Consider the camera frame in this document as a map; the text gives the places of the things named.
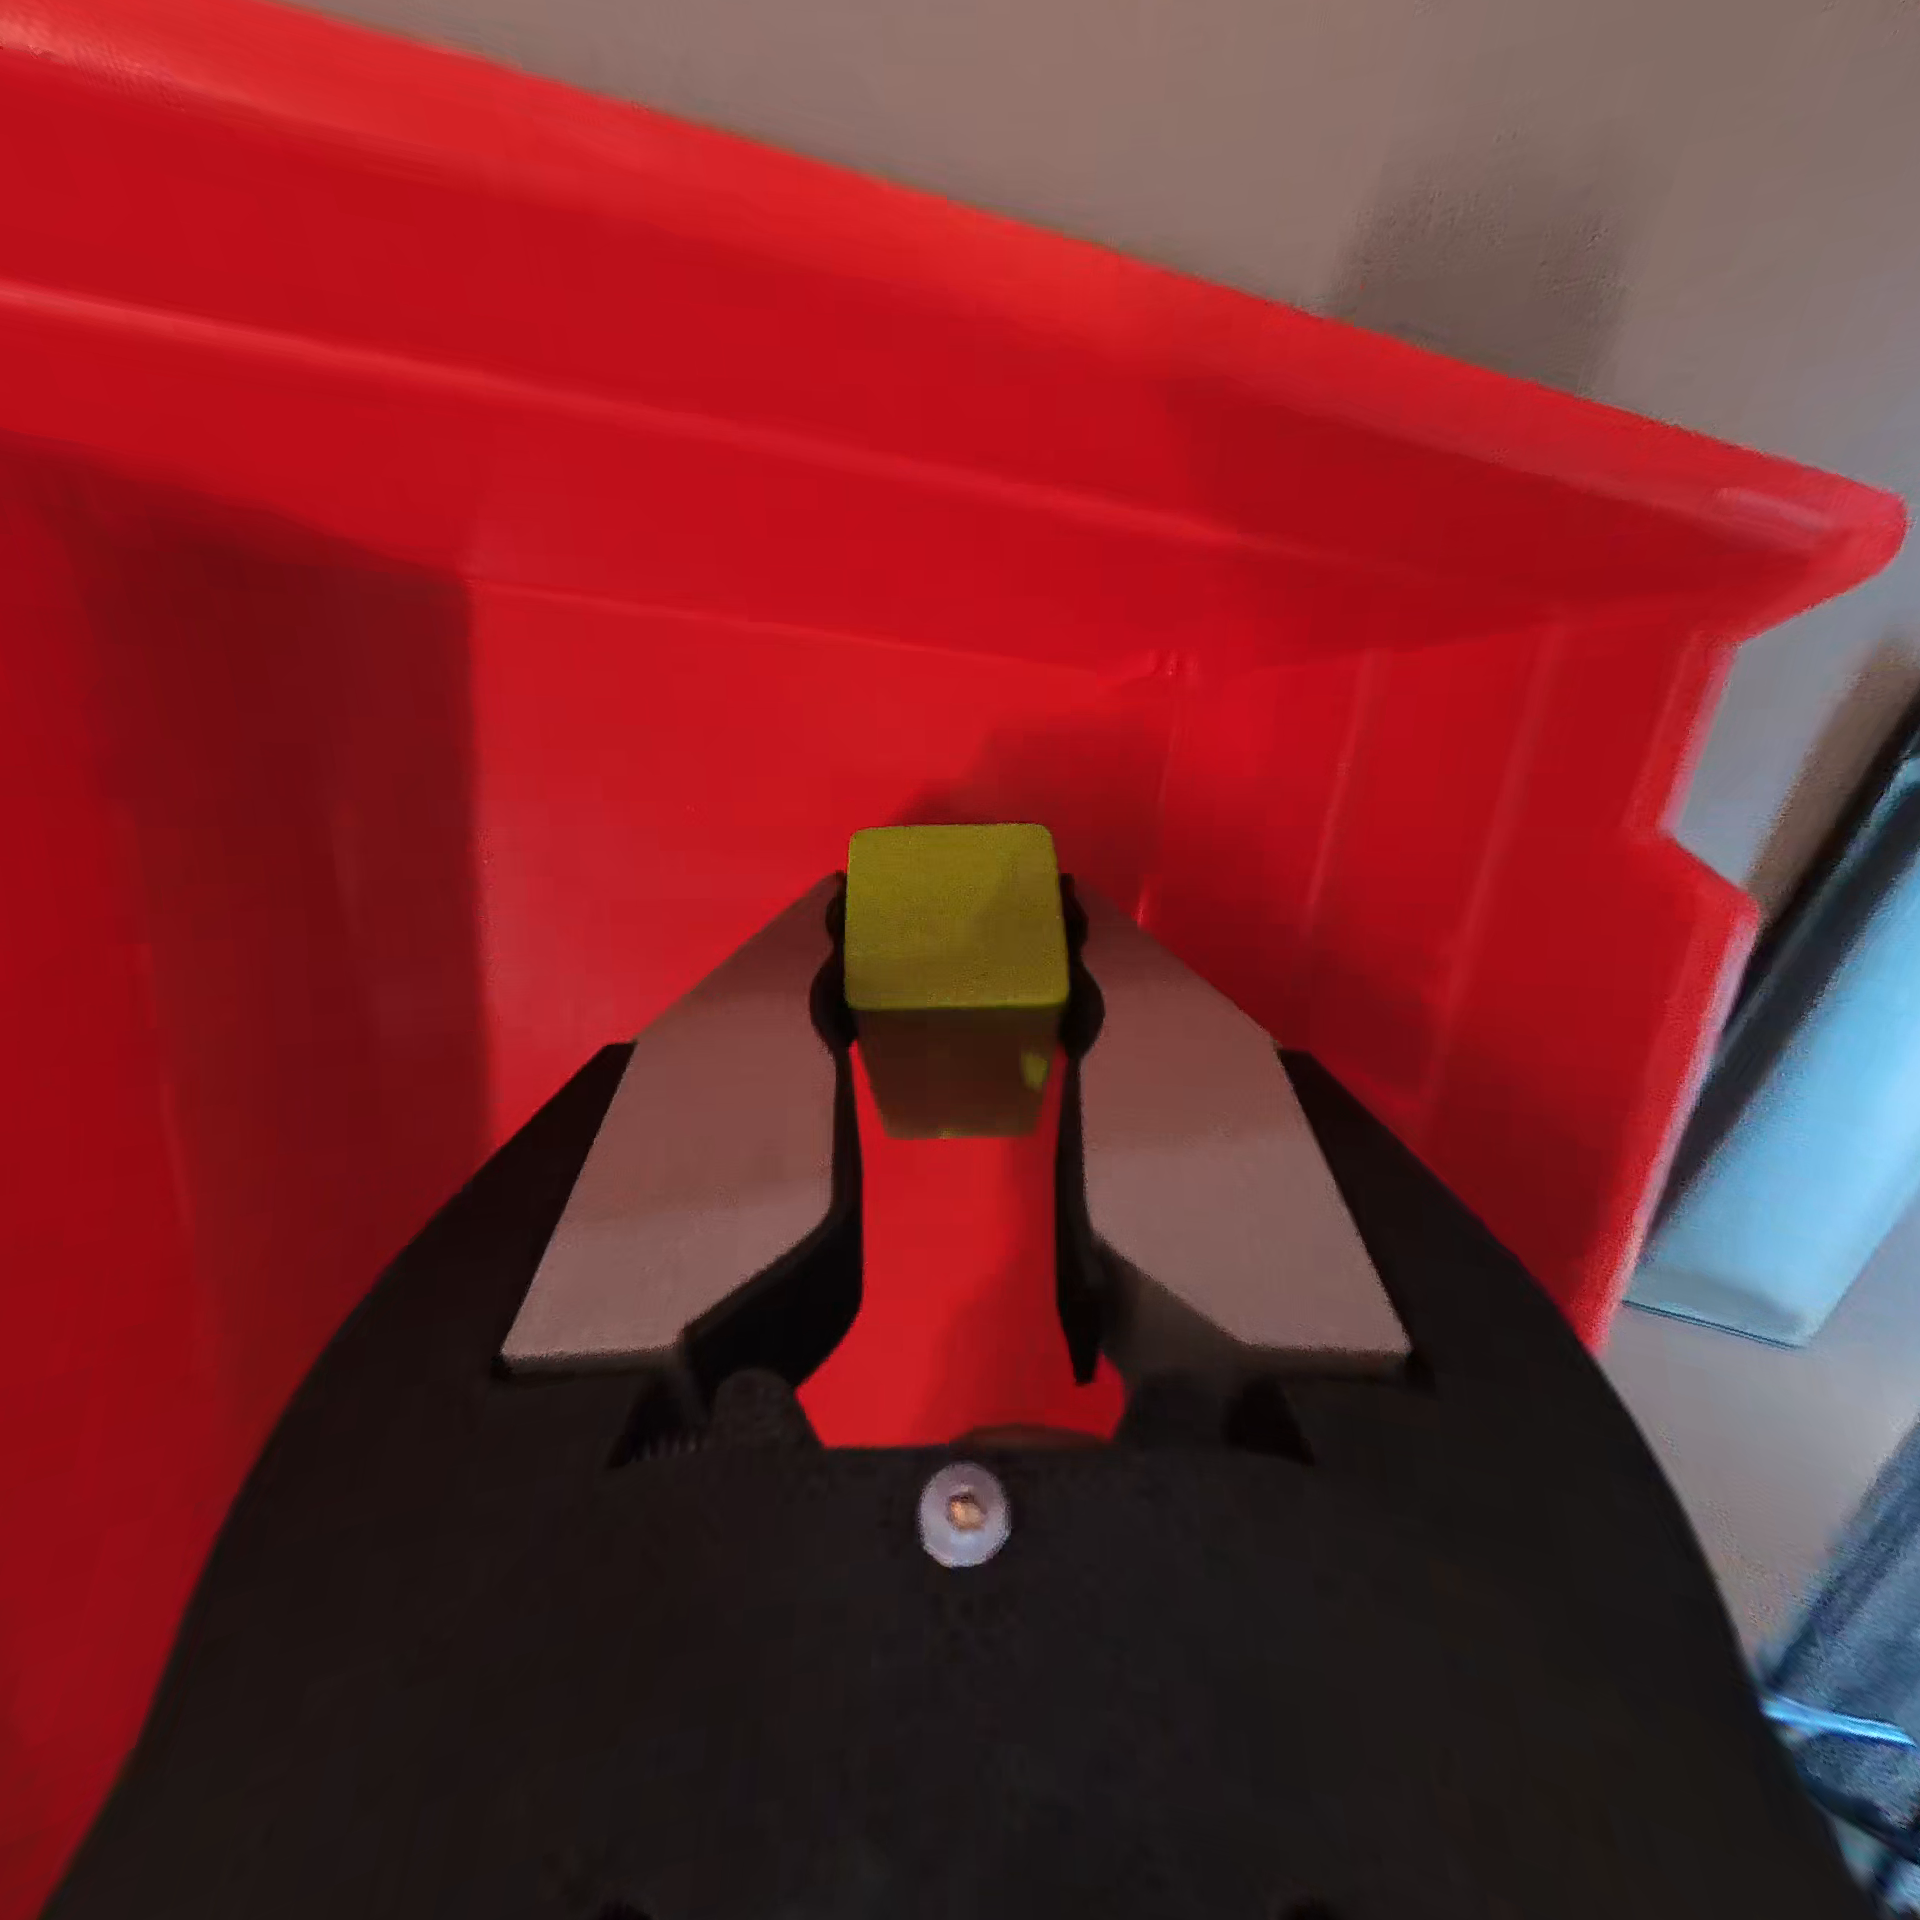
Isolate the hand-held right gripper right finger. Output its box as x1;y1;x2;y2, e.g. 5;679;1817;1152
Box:
1053;877;1416;1390

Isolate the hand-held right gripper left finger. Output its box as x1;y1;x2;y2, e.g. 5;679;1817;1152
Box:
498;874;869;1390

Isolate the yellow-green wooden block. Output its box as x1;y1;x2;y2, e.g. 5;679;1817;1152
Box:
843;822;1077;1143

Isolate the red plastic bin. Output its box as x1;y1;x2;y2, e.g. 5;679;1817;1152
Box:
0;46;1911;1906

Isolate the dark blurred object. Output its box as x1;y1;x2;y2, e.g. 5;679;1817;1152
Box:
1756;1424;1920;1894

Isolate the pale blue flat panel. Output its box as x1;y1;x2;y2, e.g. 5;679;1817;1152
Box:
1627;749;1920;1346

